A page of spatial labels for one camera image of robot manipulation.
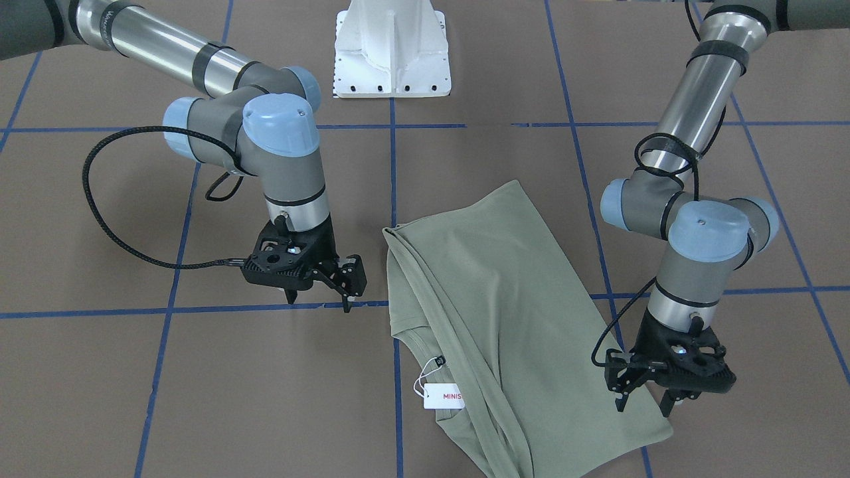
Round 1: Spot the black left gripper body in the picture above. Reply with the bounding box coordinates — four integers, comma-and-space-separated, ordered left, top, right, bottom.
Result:
604, 311, 736, 399

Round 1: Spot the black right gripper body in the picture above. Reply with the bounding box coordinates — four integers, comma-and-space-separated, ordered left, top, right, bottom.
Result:
240, 216, 367, 297

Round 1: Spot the olive green long-sleeve shirt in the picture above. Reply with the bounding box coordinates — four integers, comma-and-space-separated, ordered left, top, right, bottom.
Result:
382, 181, 672, 477

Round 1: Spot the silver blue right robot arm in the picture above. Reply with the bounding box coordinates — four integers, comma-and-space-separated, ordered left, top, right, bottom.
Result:
2, 1, 367, 312

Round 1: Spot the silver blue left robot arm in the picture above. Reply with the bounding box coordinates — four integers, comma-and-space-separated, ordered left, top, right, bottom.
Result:
592, 1, 848, 416

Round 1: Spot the white red shirt hang tag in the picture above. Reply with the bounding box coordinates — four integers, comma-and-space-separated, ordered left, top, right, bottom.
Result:
422, 383, 465, 410

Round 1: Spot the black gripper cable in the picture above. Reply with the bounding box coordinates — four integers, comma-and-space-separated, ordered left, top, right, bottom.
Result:
591, 86, 728, 366
82, 126, 250, 270

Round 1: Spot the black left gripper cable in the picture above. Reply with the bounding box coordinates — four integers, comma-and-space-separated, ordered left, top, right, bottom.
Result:
591, 86, 728, 366

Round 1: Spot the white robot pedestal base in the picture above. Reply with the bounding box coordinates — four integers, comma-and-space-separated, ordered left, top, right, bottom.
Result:
332, 1, 452, 99

